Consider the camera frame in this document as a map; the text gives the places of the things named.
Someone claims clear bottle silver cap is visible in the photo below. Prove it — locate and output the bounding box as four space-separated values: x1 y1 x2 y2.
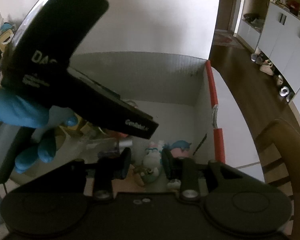
85 138 133 158

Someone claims pink blue toy figure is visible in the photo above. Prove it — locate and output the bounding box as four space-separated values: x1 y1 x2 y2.
168 140 191 158

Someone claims pink heart dish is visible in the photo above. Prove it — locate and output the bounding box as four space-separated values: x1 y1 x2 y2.
112 170 145 194

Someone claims white bunny figurine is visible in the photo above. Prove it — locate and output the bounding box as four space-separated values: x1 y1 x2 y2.
133 140 165 184

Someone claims yellow small box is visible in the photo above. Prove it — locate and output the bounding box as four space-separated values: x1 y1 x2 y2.
59 113 97 138

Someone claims blue gloved left hand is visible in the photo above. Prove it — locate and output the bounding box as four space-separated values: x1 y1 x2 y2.
0 86 78 180

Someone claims teal yellow tissue holder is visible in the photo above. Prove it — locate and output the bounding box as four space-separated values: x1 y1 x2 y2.
0 22 15 59

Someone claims red cardboard box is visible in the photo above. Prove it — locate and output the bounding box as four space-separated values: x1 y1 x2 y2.
0 51 226 193

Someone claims wooden chair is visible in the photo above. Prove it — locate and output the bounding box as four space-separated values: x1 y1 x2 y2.
254 119 300 239

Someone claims dark brown door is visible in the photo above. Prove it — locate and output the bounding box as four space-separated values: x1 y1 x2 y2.
215 0 236 31

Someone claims white wall cabinet unit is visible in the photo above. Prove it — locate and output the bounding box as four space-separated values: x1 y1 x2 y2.
236 0 300 120

